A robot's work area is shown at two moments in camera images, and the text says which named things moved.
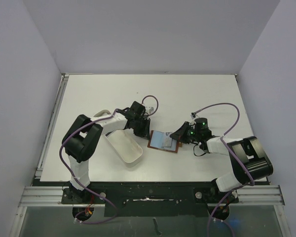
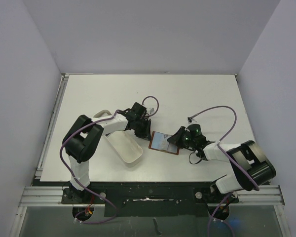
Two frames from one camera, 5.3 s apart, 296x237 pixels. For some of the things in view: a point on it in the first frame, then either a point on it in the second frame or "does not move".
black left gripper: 145,132 does not move
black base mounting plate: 151,199 does not move
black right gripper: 186,133 → 181,137
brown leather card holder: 162,140 does not move
